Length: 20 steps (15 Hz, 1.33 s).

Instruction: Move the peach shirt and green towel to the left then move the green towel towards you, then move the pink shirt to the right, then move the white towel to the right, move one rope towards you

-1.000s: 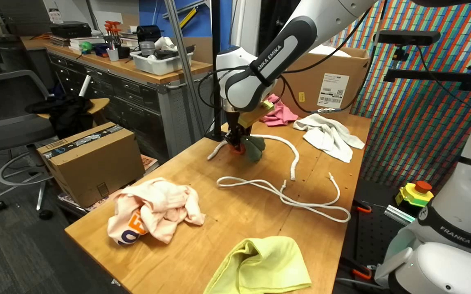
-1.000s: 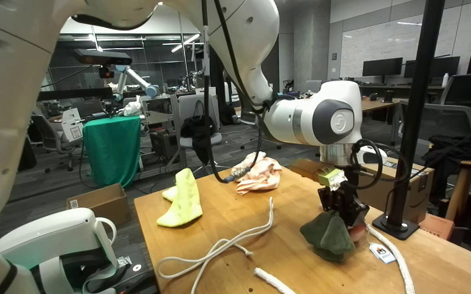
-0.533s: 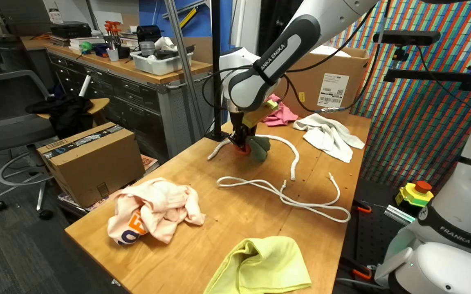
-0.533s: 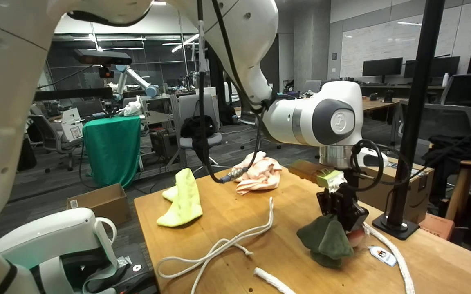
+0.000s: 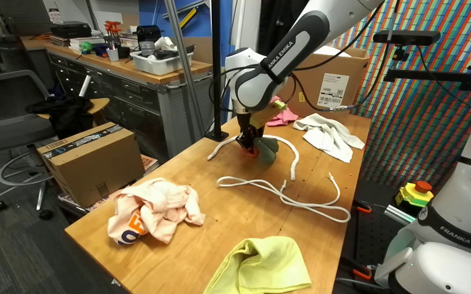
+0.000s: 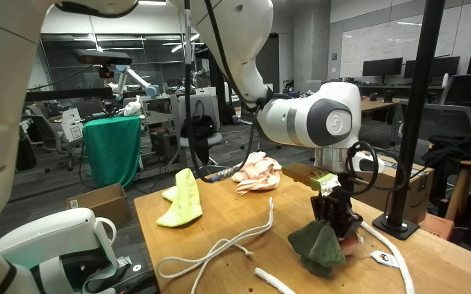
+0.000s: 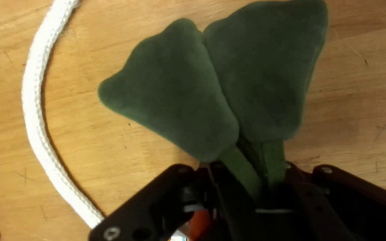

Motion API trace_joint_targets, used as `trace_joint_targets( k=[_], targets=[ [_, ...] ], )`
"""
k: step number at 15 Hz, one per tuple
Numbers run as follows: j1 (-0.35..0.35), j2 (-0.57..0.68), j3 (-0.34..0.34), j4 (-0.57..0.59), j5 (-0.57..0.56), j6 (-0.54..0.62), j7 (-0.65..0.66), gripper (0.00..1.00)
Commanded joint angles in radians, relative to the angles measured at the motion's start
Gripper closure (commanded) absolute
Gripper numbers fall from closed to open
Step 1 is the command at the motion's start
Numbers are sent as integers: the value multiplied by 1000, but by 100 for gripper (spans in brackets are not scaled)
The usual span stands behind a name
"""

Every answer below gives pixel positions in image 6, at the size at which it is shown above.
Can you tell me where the thin white cord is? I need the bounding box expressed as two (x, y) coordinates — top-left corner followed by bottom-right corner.
(154, 196), (277, 294)

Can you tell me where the flat reddish cardboard box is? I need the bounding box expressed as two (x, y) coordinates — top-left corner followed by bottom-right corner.
(417, 212), (457, 242)

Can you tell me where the black cloth on stool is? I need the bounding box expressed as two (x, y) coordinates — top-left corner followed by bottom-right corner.
(421, 134), (471, 176)

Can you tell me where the round wooden stool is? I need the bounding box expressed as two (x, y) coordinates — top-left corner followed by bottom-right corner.
(444, 158), (471, 222)

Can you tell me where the black pole with base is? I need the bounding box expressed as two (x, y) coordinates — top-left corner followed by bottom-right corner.
(372, 0), (448, 242)

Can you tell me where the black boom bar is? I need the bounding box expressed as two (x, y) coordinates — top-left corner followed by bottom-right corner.
(25, 85), (118, 105)

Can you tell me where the white chair with black bag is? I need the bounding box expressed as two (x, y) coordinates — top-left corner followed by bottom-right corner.
(174, 92), (226, 181)

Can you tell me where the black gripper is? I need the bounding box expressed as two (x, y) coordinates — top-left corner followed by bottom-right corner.
(309, 186), (367, 242)

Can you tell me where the peach shirt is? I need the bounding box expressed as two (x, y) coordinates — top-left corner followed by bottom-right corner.
(229, 150), (285, 196)

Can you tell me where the white paper sign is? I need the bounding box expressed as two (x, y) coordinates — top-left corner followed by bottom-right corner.
(59, 106), (85, 144)

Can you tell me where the grey office chair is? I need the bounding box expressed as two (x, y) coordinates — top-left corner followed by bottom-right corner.
(408, 103), (471, 160)

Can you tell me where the yellow-green towel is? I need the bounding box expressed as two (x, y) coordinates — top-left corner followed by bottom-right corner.
(156, 167), (205, 230)

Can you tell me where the thick black conduit cable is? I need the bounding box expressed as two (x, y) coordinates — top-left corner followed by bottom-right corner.
(182, 0), (265, 185)

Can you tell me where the cardboard box with black tape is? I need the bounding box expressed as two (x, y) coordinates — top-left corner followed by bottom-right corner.
(373, 154), (435, 225)

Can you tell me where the long wooden office table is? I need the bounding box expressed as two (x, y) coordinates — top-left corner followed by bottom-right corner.
(358, 96), (399, 132)

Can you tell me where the small open cardboard box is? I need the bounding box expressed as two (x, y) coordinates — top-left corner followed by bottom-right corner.
(64, 183), (136, 230)

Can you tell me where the white rope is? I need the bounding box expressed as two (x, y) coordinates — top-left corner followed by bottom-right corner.
(252, 219), (417, 294)

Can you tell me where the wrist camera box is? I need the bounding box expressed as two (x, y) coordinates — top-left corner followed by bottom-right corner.
(282, 162), (344, 196)

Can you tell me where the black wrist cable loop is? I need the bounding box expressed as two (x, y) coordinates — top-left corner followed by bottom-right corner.
(344, 139), (383, 198)

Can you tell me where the wall whiteboard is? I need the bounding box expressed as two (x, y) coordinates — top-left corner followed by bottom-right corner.
(339, 15), (429, 78)

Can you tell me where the dark green draped cloth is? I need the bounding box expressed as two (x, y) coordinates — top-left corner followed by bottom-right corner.
(80, 114), (144, 190)

